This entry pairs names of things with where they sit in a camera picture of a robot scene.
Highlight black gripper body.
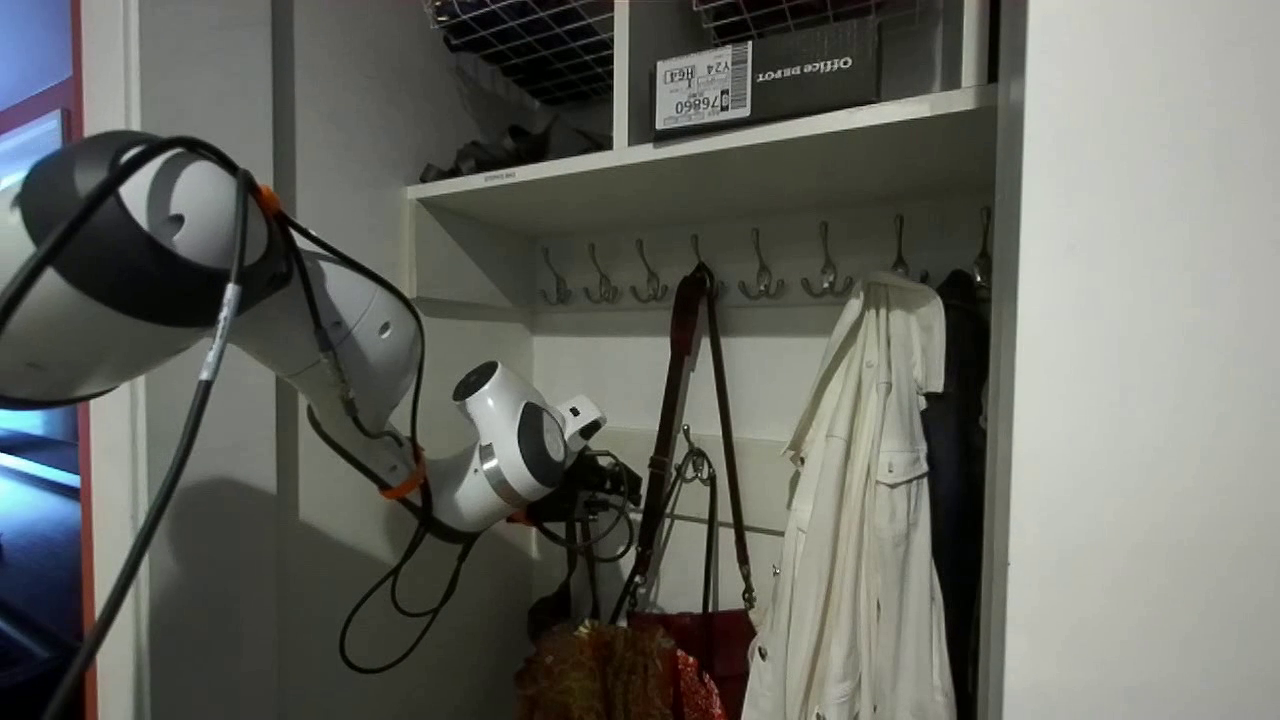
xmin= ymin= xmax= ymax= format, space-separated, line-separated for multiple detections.
xmin=534 ymin=449 xmax=647 ymax=533

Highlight brown patterned bag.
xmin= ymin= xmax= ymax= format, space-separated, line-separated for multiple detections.
xmin=518 ymin=523 xmax=731 ymax=720

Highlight white coat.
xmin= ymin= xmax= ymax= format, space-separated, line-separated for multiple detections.
xmin=737 ymin=274 xmax=956 ymax=720

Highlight dark shoes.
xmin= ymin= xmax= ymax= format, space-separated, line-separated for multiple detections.
xmin=417 ymin=121 xmax=614 ymax=183

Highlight black coat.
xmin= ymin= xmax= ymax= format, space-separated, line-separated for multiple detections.
xmin=916 ymin=265 xmax=993 ymax=720

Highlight black box with white label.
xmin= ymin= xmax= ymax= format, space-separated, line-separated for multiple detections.
xmin=647 ymin=12 xmax=885 ymax=137

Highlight white closet door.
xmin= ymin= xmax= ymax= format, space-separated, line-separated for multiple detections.
xmin=978 ymin=0 xmax=1280 ymax=720

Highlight small silver wall hook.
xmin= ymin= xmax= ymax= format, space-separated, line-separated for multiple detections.
xmin=672 ymin=424 xmax=717 ymax=489

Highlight red bag with dark strap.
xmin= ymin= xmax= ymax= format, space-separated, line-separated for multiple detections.
xmin=608 ymin=260 xmax=762 ymax=720

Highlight white wall shelf unit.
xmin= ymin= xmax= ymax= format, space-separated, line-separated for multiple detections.
xmin=401 ymin=0 xmax=996 ymax=338

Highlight metal wire basket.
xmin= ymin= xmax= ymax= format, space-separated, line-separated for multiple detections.
xmin=432 ymin=0 xmax=617 ymax=108

